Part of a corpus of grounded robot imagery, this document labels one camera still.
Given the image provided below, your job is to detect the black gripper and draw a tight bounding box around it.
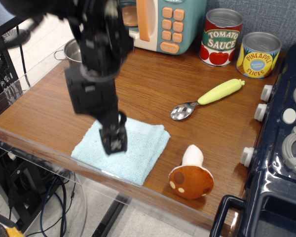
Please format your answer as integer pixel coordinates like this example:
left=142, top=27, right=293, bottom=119
left=65, top=66, right=128, bottom=155

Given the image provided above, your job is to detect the light blue towel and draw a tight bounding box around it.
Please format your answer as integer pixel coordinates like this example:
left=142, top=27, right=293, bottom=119
left=71, top=118, right=170, bottom=186

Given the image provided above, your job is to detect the spoon with yellow-green handle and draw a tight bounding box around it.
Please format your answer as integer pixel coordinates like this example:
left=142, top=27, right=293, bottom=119
left=170, top=79, right=245, bottom=120

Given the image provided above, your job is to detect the brown plush mushroom toy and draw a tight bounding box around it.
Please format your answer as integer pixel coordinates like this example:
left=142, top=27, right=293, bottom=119
left=168, top=145, right=214, bottom=199

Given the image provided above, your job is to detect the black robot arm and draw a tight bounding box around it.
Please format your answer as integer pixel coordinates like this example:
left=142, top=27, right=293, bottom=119
left=0, top=0, right=134, bottom=154

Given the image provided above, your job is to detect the small stainless steel pot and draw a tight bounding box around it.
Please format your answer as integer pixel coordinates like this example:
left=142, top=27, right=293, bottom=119
left=53, top=39, right=82, bottom=64

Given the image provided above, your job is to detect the clear acrylic table guard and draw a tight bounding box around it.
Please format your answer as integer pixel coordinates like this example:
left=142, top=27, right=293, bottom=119
left=0, top=36, right=232, bottom=229

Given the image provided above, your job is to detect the black computer tower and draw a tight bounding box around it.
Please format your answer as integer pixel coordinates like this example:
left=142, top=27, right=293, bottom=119
left=0, top=49, right=20, bottom=102

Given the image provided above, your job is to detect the toy microwave teal and cream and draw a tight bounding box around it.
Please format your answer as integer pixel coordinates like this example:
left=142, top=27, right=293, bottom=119
left=119, top=0, right=207, bottom=55

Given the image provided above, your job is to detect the tomato sauce can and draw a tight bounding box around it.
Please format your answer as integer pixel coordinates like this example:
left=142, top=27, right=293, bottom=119
left=199, top=8, right=244, bottom=66

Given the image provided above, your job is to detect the black desk top edge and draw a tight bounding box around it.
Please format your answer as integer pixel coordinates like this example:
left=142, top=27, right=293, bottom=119
left=0, top=13, right=21, bottom=37

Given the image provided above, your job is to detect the pineapple slices can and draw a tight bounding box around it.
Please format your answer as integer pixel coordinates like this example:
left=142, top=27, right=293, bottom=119
left=236, top=32, right=282, bottom=79

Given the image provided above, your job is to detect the dark blue toy stove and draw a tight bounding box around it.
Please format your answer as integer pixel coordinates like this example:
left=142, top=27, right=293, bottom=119
left=210, top=43, right=296, bottom=237

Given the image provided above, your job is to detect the blue floor cable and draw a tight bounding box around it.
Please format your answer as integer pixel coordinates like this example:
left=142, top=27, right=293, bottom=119
left=39, top=176, right=67, bottom=237

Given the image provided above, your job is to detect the black table leg frame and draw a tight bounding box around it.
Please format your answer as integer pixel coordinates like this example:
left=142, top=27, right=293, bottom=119
left=92, top=200, right=125, bottom=237

